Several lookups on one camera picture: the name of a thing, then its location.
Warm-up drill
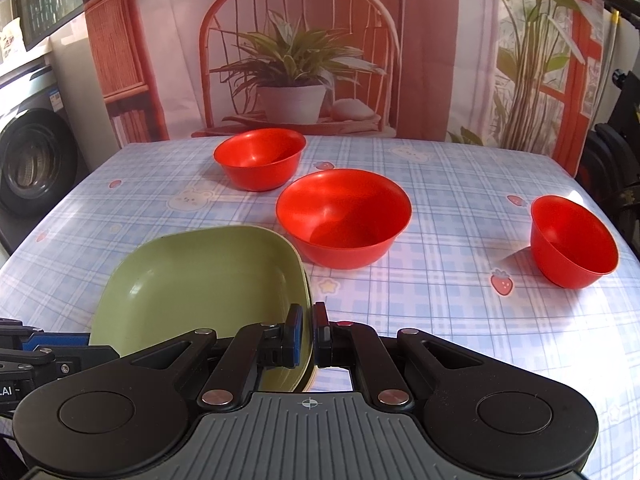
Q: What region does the red bowl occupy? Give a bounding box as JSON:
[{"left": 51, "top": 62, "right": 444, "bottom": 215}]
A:
[
  {"left": 276, "top": 169, "right": 412, "bottom": 270},
  {"left": 213, "top": 128, "right": 307, "bottom": 192},
  {"left": 530, "top": 195, "right": 620, "bottom": 289}
]

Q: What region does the light green plate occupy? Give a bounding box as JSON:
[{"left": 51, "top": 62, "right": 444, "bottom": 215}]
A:
[{"left": 294, "top": 268, "right": 318, "bottom": 393}]

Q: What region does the blue plaid tablecloth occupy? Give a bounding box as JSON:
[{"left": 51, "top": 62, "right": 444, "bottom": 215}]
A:
[{"left": 1, "top": 136, "right": 639, "bottom": 479}]

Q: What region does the grey washing machine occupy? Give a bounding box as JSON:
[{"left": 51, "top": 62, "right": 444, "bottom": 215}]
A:
[{"left": 0, "top": 56, "right": 89, "bottom": 255}]

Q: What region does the black exercise bike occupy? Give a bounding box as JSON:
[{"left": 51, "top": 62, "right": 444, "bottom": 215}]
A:
[{"left": 576, "top": 0, "right": 639, "bottom": 254}]

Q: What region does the printed room backdrop cloth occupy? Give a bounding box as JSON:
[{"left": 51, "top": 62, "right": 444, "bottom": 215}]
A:
[{"left": 84, "top": 0, "right": 603, "bottom": 172}]

